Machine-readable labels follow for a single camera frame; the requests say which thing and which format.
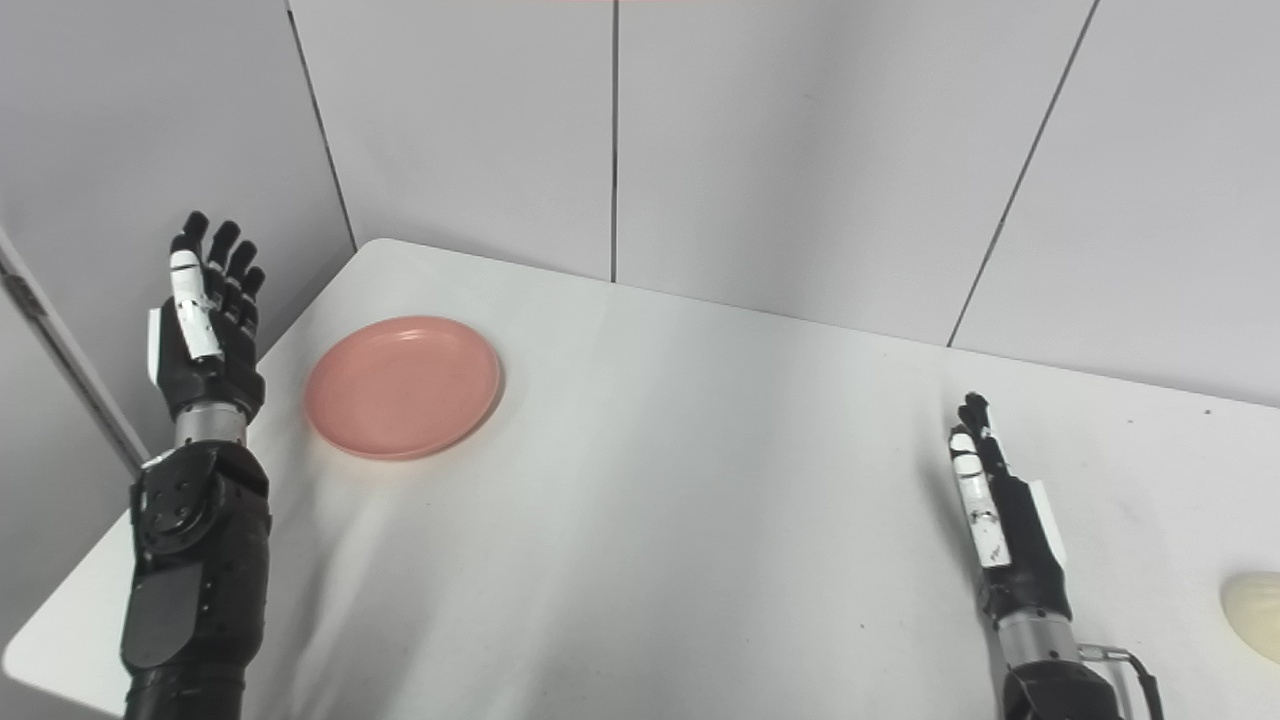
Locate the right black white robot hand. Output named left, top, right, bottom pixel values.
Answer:
left=948, top=392, right=1073, bottom=623

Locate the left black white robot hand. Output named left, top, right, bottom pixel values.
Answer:
left=148, top=211, right=267, bottom=423

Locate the pink round plate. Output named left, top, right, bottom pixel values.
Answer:
left=304, top=316, right=503, bottom=462

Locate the white steamed bun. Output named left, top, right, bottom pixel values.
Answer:
left=1220, top=571, right=1280, bottom=665

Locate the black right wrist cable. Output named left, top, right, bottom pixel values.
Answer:
left=1078, top=645, right=1165, bottom=720

